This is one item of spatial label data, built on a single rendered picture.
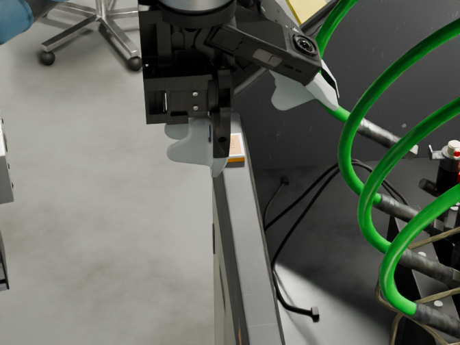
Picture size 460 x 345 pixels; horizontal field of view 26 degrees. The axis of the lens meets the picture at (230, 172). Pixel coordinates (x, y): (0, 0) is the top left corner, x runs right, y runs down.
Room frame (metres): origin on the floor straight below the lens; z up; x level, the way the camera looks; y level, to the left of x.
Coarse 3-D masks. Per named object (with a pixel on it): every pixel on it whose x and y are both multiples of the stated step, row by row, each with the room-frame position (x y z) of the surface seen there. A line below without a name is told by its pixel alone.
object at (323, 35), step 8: (344, 0) 0.88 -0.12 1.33; (352, 0) 0.88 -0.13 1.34; (336, 8) 0.88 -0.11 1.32; (344, 8) 0.88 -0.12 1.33; (328, 16) 0.88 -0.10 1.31; (336, 16) 0.88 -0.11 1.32; (328, 24) 0.88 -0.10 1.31; (336, 24) 0.88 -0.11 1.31; (320, 32) 0.88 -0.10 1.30; (328, 32) 0.88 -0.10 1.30; (320, 40) 0.88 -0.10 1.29; (320, 48) 0.88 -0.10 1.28; (320, 56) 0.88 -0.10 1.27; (320, 72) 0.88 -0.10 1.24; (336, 112) 0.88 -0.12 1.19; (344, 112) 0.88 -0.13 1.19; (344, 120) 0.88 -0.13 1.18
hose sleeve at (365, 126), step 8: (368, 120) 0.89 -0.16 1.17; (360, 128) 0.88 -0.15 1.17; (368, 128) 0.88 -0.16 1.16; (376, 128) 0.89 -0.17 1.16; (368, 136) 0.88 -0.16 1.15; (376, 136) 0.88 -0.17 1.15; (384, 136) 0.88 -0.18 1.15; (392, 136) 0.89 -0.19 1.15; (384, 144) 0.88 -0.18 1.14; (392, 144) 0.88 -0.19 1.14
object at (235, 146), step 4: (232, 136) 1.11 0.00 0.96; (236, 136) 1.11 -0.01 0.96; (232, 140) 1.10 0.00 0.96; (236, 140) 1.10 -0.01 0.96; (232, 144) 1.09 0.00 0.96; (236, 144) 1.09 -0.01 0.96; (232, 148) 1.08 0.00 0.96; (236, 148) 1.08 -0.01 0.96; (240, 148) 1.08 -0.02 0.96; (232, 152) 1.07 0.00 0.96; (236, 152) 1.07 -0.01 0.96; (240, 152) 1.07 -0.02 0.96; (228, 160) 1.07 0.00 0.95; (232, 160) 1.07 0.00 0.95; (236, 160) 1.07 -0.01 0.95; (240, 160) 1.07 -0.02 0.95; (244, 160) 1.07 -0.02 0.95
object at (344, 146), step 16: (448, 32) 0.81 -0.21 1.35; (416, 48) 0.81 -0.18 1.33; (432, 48) 0.80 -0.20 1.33; (400, 64) 0.80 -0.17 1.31; (384, 80) 0.80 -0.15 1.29; (368, 96) 0.80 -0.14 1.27; (352, 112) 0.80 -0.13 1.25; (352, 128) 0.80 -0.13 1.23; (352, 176) 0.80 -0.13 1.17; (384, 208) 0.80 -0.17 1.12; (400, 208) 0.80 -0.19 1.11; (432, 224) 0.81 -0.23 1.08
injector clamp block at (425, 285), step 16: (416, 208) 0.94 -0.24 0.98; (400, 224) 0.91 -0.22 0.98; (448, 224) 0.91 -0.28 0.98; (416, 240) 0.88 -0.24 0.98; (432, 256) 0.85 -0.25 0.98; (448, 256) 0.88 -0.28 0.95; (400, 272) 0.87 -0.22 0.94; (416, 272) 0.83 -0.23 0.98; (400, 288) 0.86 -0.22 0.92; (416, 288) 0.80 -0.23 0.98; (432, 288) 0.80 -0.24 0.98; (448, 288) 0.80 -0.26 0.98; (432, 304) 0.78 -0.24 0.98; (448, 304) 0.78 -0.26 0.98; (416, 336) 0.78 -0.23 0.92; (432, 336) 0.73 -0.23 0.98; (448, 336) 0.73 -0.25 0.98
